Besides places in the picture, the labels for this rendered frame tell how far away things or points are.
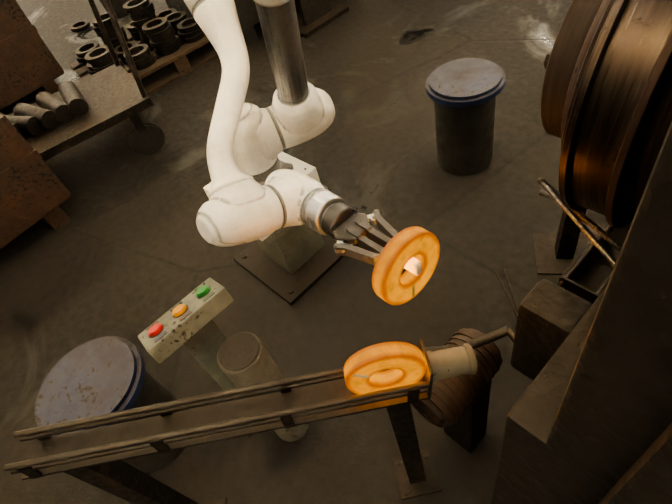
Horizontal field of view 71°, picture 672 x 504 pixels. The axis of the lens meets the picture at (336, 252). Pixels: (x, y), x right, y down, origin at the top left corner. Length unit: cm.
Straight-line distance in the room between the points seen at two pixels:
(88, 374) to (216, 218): 79
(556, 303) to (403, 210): 135
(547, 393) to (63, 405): 127
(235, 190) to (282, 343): 99
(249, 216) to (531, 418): 61
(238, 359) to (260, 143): 75
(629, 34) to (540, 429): 48
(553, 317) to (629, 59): 43
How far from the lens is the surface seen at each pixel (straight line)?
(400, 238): 84
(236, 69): 113
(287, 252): 191
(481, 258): 196
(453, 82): 212
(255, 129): 163
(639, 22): 63
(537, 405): 72
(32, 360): 243
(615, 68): 63
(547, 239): 204
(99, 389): 154
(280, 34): 139
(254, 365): 124
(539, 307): 88
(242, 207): 96
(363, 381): 91
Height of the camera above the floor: 153
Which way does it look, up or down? 48 degrees down
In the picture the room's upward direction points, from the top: 18 degrees counter-clockwise
